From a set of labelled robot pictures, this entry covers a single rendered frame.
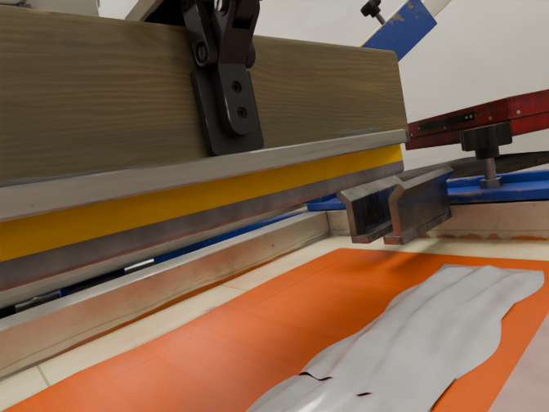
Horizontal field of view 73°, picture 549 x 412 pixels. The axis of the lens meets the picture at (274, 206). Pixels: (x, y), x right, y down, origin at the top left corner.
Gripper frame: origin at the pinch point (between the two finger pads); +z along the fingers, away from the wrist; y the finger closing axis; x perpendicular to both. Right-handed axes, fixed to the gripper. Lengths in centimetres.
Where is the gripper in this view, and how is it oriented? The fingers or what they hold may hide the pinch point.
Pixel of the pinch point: (209, 121)
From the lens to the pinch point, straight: 20.2
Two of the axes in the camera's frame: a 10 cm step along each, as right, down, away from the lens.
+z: 2.0, 9.7, 1.0
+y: 6.5, -0.5, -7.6
